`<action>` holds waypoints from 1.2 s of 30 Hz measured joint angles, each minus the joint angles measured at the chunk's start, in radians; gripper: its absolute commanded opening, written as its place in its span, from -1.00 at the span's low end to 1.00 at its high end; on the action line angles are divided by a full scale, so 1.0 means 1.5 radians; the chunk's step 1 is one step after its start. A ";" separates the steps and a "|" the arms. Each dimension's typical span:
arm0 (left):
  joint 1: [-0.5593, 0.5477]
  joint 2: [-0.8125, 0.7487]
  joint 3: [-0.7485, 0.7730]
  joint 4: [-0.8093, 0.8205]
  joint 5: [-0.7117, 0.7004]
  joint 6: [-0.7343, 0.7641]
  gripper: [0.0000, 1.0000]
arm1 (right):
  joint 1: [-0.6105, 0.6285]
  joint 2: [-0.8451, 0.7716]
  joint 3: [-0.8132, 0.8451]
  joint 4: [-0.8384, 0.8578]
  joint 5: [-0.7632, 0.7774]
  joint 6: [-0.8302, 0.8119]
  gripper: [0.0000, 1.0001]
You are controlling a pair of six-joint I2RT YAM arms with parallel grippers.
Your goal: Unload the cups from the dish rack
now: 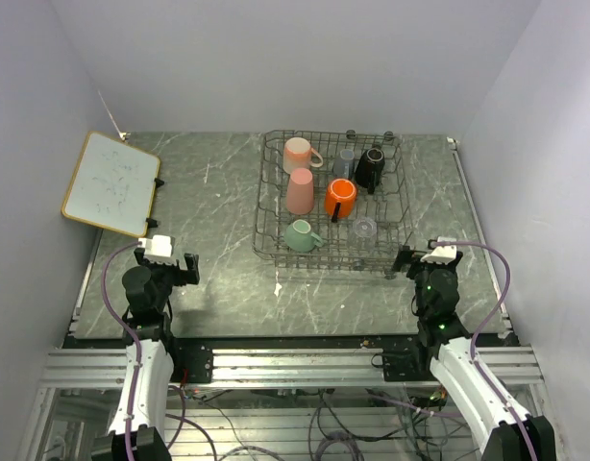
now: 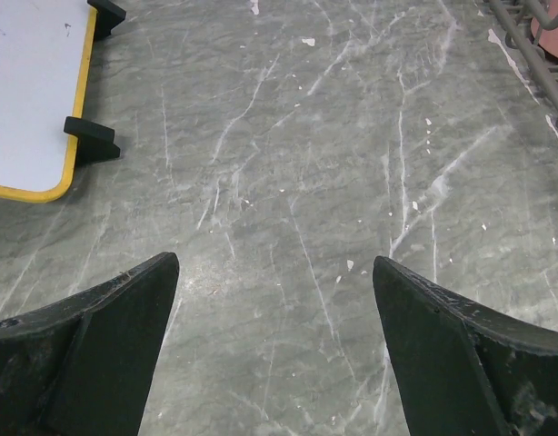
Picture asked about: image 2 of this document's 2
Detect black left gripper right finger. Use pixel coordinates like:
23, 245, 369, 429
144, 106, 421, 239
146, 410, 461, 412
373, 256, 558, 435

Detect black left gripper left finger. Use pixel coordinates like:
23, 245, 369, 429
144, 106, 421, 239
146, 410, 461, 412
0, 253, 179, 435

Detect pink mug with handle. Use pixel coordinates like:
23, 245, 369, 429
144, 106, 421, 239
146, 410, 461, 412
531, 0, 558, 61

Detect black whiteboard clip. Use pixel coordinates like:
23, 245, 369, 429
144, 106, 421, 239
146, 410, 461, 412
64, 116, 121, 167
87, 0, 126, 41

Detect yellow framed whiteboard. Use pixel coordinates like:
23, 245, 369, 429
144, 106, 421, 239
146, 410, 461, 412
0, 1, 97, 203

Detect grey wire dish rack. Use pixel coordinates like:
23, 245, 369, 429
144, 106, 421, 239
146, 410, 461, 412
477, 1, 558, 140

